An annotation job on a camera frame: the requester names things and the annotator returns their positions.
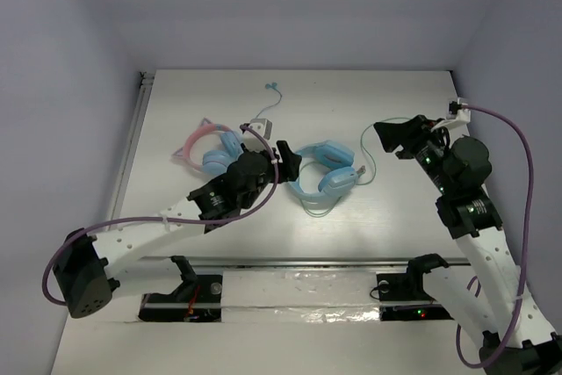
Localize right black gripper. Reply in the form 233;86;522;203
373;115;455;195

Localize green headphone cable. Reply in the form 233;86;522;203
299;117;418;219

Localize light blue headphones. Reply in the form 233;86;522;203
288;140;359;204

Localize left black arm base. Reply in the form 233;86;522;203
138;256;223;323

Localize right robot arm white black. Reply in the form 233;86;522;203
373;115;561;374

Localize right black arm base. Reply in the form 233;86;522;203
370;253;451;321

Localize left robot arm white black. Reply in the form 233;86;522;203
44;141;302;319

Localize pink blue cat-ear headphones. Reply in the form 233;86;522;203
171;118;243;177

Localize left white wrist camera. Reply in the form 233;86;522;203
243;118;273;140

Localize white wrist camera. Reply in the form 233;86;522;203
431;97;471;132
243;118;273;140

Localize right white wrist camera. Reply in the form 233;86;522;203
431;97;471;132

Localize blue cat headphone cable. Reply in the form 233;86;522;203
245;81;285;126

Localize aluminium rail left side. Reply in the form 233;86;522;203
105;72;155;220

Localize aluminium rail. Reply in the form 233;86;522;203
144;256;471;269
105;72;155;220

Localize aluminium rail front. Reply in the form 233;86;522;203
144;256;471;269

